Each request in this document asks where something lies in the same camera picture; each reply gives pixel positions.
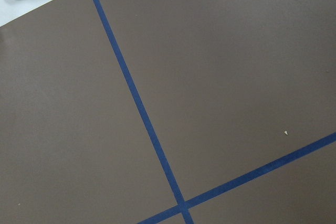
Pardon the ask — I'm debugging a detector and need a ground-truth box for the brown table mat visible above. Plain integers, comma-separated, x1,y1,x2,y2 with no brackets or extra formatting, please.
1,0,335,223

